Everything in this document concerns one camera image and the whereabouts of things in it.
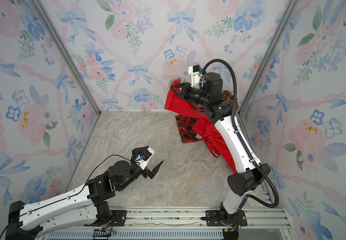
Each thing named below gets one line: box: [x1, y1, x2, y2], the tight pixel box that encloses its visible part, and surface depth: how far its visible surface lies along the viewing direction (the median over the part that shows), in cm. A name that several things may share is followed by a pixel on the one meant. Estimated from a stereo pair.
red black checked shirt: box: [175, 114, 203, 144], surface depth 105 cm
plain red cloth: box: [164, 79, 237, 174], surface depth 86 cm
